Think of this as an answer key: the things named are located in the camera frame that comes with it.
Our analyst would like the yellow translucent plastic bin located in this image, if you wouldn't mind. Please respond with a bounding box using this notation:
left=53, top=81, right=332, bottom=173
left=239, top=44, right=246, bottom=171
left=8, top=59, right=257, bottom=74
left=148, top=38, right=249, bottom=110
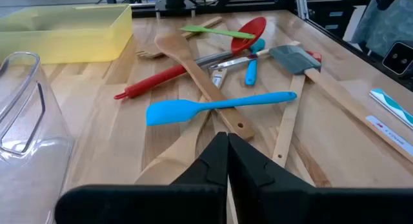
left=0, top=3, right=134, bottom=64

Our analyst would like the red slotted spoon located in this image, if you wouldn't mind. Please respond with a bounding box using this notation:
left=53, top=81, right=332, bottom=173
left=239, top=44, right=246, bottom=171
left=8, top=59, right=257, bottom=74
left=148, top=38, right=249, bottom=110
left=113, top=16, right=268, bottom=101

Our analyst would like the large wooden spoon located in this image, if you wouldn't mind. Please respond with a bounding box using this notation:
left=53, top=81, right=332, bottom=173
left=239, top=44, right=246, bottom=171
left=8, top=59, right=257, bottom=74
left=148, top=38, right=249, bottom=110
left=154, top=32, right=256, bottom=141

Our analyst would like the black table-level camera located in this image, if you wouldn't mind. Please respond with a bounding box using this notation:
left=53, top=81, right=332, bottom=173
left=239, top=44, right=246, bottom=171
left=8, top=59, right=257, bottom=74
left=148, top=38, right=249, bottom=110
left=382, top=41, right=413, bottom=76

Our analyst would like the slim teal silicone spatula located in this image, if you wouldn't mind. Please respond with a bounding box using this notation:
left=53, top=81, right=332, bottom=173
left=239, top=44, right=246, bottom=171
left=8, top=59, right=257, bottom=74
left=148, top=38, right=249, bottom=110
left=244, top=38, right=267, bottom=87

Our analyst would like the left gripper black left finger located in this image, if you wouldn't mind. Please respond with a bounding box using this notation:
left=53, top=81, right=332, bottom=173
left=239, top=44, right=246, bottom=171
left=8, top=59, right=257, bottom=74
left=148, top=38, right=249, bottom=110
left=54, top=132, right=229, bottom=224

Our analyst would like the light blue silicone spatula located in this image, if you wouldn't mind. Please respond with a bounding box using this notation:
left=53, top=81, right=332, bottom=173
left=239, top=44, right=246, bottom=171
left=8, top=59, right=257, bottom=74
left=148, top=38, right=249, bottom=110
left=145, top=90, right=298, bottom=127

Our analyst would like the grey-green padded chair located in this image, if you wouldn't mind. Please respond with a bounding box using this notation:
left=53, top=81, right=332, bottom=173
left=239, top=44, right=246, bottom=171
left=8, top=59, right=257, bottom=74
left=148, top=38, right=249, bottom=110
left=351, top=0, right=413, bottom=57

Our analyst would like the red spatula wooden handle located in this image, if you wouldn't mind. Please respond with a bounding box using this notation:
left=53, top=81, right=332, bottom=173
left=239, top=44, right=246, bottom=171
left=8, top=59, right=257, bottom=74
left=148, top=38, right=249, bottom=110
left=272, top=50, right=323, bottom=168

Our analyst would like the silver aluminium frame post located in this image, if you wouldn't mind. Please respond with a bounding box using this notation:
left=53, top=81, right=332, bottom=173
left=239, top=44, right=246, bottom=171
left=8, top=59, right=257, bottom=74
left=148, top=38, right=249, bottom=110
left=295, top=0, right=310, bottom=20

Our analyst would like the grey spatula wooden handle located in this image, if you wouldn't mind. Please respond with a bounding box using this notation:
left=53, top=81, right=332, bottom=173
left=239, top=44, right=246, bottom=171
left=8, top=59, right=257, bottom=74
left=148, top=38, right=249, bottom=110
left=268, top=45, right=413, bottom=164

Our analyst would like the clear plastic bin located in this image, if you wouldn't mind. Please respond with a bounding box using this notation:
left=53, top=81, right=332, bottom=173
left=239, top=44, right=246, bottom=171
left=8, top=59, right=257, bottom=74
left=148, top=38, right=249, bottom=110
left=0, top=51, right=76, bottom=224

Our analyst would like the green silicone spatula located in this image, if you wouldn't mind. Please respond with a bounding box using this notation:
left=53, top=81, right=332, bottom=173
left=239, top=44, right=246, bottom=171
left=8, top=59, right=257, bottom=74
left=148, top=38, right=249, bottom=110
left=179, top=25, right=256, bottom=40

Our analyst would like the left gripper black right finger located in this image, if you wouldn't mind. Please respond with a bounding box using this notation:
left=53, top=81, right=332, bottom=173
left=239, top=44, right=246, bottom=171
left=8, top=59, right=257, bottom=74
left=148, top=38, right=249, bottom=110
left=228, top=132, right=413, bottom=224

